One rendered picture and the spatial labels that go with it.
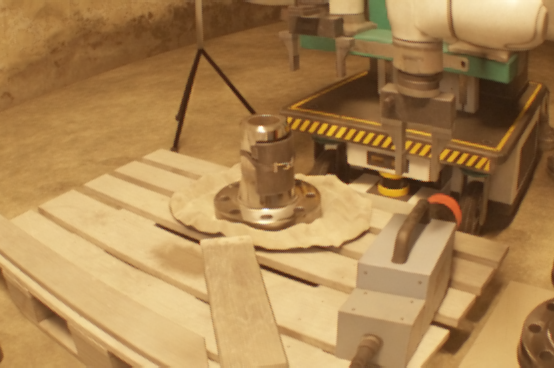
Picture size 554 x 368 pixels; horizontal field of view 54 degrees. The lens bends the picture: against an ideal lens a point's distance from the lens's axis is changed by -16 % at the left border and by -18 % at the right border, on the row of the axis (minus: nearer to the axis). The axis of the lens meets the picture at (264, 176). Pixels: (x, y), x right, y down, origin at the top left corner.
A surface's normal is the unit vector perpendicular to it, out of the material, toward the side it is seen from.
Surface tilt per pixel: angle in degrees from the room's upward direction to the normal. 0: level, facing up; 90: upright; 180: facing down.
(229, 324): 0
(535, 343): 0
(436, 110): 90
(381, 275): 90
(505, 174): 90
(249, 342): 0
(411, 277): 90
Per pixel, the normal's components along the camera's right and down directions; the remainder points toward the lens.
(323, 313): -0.04, -0.92
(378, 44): -0.57, 0.35
